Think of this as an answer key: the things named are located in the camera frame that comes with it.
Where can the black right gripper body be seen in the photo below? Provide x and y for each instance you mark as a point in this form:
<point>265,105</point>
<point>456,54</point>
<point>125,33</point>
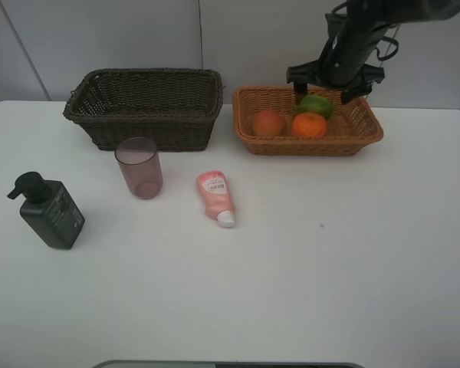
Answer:
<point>310,73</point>

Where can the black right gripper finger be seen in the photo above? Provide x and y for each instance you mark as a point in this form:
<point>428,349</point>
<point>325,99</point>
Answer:
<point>348,95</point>
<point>300,90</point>

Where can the green citrus fruit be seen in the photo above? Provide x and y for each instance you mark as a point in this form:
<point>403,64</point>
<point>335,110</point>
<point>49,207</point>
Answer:
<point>313,103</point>

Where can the orange mandarin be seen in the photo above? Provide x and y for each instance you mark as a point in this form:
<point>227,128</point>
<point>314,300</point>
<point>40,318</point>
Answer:
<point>309,124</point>

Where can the red orange peach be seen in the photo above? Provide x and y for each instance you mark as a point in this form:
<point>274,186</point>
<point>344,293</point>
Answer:
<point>268,123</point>

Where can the pink lotion tube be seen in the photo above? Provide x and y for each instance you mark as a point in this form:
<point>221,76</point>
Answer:
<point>215,194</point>

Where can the dark green pump bottle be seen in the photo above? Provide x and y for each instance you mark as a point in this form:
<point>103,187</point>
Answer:
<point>49,210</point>

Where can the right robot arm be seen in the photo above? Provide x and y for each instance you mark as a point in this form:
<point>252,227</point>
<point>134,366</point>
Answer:
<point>355,28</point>

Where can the light orange wicker basket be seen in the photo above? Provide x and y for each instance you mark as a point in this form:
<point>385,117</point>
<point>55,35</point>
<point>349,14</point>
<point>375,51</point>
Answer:
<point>351,127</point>

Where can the dark brown wicker basket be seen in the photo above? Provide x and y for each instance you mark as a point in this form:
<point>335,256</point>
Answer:
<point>175,107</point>

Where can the translucent purple plastic cup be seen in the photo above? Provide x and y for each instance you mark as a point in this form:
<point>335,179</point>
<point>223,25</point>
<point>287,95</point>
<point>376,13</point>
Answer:
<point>138,160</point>

